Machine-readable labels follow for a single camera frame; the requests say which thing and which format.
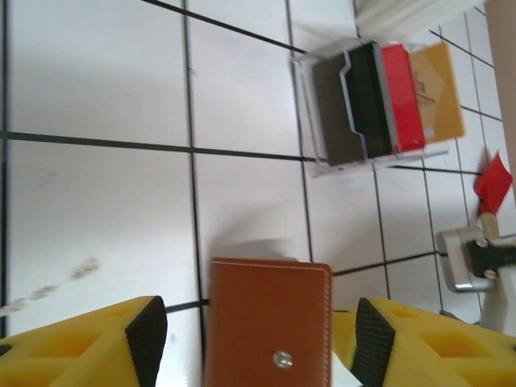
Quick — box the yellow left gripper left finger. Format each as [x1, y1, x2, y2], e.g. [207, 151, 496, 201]
[0, 295, 169, 387]

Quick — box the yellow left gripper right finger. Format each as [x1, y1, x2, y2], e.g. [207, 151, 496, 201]
[332, 297, 516, 387]

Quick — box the brown leather card holder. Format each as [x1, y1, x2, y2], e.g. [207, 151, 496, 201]
[203, 256, 335, 387]

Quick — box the clear acrylic card box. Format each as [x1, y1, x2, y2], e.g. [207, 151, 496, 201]
[289, 38, 467, 178]

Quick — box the red plastic card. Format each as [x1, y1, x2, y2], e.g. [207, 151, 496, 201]
[381, 44, 427, 153]

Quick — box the gold plastic card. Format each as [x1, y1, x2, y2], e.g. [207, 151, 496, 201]
[409, 42, 466, 145]

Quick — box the black plastic card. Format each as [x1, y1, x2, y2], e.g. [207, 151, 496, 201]
[347, 42, 394, 159]

